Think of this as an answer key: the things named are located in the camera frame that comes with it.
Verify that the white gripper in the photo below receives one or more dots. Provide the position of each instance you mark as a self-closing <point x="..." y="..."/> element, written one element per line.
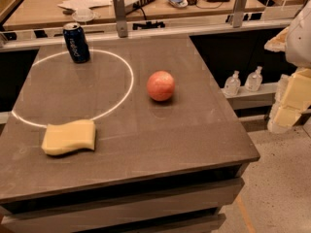
<point x="299" y="41"/>

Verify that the blue pepsi can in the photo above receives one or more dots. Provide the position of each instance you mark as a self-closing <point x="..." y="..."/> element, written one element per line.
<point x="76" y="44"/>

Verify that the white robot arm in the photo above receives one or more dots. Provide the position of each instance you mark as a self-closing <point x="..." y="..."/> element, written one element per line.
<point x="298" y="41"/>

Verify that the yellow sponge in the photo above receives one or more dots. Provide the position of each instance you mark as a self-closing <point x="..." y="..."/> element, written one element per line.
<point x="68" y="137"/>

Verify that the clear bottle right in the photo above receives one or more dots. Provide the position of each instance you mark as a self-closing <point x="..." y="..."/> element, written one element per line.
<point x="254" y="80"/>

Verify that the clear bottle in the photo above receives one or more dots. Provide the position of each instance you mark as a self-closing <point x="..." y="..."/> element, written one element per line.
<point x="254" y="80"/>
<point x="232" y="84"/>

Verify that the clear bottle left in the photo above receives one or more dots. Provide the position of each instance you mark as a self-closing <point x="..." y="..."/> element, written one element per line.
<point x="232" y="84"/>

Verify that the blue white face mask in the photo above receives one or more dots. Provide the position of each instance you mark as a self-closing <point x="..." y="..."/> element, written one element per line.
<point x="178" y="3"/>

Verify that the red apple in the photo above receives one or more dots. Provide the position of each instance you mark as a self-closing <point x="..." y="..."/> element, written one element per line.
<point x="161" y="86"/>

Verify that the grey power strip box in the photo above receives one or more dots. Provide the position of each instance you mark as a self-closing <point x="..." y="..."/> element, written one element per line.
<point x="132" y="5"/>

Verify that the lower drawer front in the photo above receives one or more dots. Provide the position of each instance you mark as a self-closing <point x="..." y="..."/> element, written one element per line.
<point x="192" y="224"/>

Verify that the drawer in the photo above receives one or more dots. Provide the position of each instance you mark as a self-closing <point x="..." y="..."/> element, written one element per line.
<point x="98" y="217"/>
<point x="192" y="224"/>

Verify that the white papers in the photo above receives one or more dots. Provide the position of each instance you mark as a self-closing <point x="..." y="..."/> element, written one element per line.
<point x="82" y="4"/>

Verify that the white round dish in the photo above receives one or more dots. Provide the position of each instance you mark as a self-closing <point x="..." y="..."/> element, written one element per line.
<point x="83" y="15"/>

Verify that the upper drawer front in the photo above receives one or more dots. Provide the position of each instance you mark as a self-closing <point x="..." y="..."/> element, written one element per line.
<point x="98" y="217"/>

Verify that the grey metal post right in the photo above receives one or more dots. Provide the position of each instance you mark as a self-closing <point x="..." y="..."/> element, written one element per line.
<point x="238" y="13"/>

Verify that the grey metal post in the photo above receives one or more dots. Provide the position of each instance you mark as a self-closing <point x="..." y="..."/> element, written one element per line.
<point x="120" y="16"/>
<point x="238" y="13"/>

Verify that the grey metal post left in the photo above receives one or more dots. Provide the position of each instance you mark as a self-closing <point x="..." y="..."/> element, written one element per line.
<point x="120" y="16"/>

